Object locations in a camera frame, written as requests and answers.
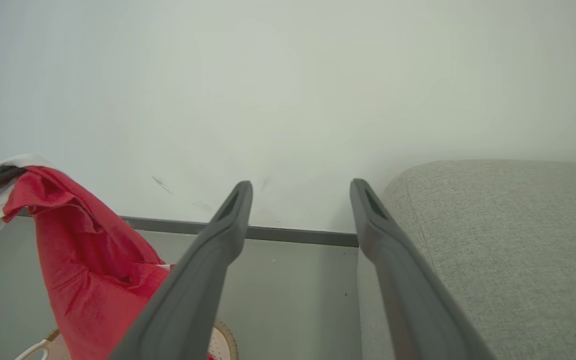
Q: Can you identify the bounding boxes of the grey fabric sofa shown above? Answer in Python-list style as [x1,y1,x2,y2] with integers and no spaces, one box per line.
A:
[358,160,576,360]

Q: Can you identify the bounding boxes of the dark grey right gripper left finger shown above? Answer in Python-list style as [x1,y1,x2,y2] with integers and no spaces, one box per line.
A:
[109,180,254,360]

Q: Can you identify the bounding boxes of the red cloth garment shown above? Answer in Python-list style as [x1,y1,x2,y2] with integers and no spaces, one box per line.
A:
[2,166,216,360]

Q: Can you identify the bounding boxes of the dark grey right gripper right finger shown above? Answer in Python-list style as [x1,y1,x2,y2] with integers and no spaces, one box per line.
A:
[349,178,497,360]

